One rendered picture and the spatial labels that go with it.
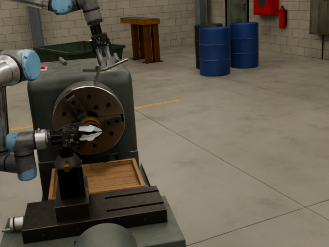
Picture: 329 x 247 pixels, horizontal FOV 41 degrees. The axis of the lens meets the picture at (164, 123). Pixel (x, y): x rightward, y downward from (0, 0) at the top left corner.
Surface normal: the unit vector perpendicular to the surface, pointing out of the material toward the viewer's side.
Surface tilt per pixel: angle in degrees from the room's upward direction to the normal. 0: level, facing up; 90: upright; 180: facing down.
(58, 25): 90
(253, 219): 0
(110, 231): 11
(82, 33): 90
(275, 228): 0
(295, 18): 90
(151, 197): 0
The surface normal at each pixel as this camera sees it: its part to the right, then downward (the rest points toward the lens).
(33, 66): 0.96, 0.01
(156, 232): -0.06, -0.96
